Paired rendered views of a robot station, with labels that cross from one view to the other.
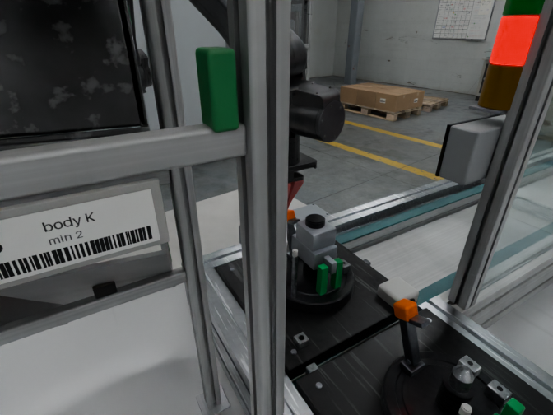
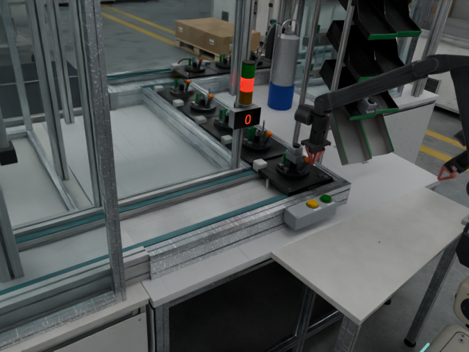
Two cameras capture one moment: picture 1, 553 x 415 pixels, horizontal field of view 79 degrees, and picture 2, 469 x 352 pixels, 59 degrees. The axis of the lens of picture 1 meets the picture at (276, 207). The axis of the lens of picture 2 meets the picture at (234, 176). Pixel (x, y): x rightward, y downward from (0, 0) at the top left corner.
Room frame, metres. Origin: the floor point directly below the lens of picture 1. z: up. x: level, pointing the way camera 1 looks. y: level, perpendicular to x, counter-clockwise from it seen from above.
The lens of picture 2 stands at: (1.91, -0.45, 1.84)
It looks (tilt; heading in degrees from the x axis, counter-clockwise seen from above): 31 degrees down; 174
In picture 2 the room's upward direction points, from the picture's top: 5 degrees clockwise
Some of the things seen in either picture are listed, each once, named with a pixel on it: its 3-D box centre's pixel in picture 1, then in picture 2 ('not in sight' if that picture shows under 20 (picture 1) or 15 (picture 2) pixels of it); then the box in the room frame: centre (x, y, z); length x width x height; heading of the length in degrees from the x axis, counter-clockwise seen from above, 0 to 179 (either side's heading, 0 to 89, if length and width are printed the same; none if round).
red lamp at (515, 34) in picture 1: (519, 40); (246, 83); (0.43, -0.28, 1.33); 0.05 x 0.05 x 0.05
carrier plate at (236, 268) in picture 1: (310, 286); (292, 172); (0.44, -0.06, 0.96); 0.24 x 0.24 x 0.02; 31
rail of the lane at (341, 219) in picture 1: (364, 226); (260, 220); (0.71, -0.22, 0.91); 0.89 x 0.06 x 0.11; 121
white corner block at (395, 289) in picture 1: (397, 297); (259, 165); (0.40, -0.19, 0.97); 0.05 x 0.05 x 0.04; 31
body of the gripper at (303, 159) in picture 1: (281, 150); (317, 137); (0.53, -0.01, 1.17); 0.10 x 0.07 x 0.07; 121
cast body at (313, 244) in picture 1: (318, 240); (293, 151); (0.43, -0.06, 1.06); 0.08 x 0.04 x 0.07; 30
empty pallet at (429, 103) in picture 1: (409, 100); not in sight; (6.84, -2.61, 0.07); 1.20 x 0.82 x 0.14; 45
